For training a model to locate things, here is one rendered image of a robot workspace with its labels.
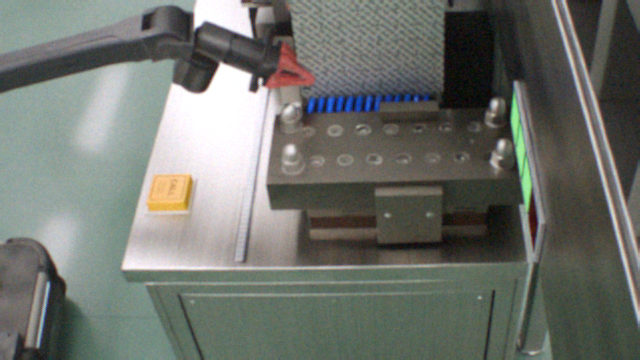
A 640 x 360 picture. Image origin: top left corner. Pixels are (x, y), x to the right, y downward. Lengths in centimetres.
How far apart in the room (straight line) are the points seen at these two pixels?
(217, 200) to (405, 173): 35
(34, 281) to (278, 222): 110
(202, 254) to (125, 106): 185
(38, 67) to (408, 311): 73
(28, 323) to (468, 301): 127
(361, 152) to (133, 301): 135
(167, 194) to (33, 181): 160
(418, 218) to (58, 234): 170
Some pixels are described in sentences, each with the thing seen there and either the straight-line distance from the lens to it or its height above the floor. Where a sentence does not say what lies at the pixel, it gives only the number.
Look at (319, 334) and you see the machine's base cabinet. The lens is 144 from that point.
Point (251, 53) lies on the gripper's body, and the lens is 130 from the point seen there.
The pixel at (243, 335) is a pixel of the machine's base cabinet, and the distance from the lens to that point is 147.
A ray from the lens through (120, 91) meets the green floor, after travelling 322.
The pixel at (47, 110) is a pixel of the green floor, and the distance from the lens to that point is 326.
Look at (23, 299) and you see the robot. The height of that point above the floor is 24.
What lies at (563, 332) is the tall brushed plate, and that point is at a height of 121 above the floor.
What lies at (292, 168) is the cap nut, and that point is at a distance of 123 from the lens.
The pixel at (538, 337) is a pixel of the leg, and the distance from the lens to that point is 220.
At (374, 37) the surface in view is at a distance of 128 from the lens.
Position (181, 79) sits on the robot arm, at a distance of 135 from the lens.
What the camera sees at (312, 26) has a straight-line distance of 128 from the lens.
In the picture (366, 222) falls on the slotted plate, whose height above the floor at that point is 92.
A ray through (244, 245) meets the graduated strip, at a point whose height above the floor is 90.
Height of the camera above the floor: 190
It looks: 46 degrees down
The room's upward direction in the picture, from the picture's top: 8 degrees counter-clockwise
